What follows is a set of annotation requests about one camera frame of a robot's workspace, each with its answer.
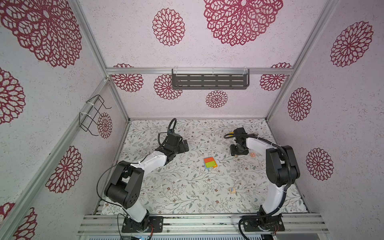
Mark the red orange wood block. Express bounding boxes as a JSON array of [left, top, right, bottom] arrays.
[[204, 157, 215, 164]]

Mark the green wood block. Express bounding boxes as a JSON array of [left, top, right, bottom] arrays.
[[205, 161, 216, 169]]

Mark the letter F wood cube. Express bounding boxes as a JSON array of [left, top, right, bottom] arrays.
[[229, 187, 236, 194]]

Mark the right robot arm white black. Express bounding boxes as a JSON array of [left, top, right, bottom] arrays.
[[224, 128, 300, 222]]

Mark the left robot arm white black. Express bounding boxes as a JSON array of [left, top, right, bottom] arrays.
[[104, 133, 189, 233]]

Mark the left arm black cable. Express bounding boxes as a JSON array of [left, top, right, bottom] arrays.
[[95, 117, 178, 211]]

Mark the grey metal wall shelf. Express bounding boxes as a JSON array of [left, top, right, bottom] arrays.
[[171, 69, 250, 90]]

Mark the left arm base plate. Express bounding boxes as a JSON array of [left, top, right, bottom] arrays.
[[121, 216, 164, 234]]

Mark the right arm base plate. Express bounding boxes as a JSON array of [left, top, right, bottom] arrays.
[[242, 214, 285, 233]]

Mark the black wire wall basket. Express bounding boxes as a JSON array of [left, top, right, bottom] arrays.
[[78, 95, 111, 137]]

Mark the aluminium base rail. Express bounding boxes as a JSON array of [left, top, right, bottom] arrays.
[[77, 213, 329, 237]]

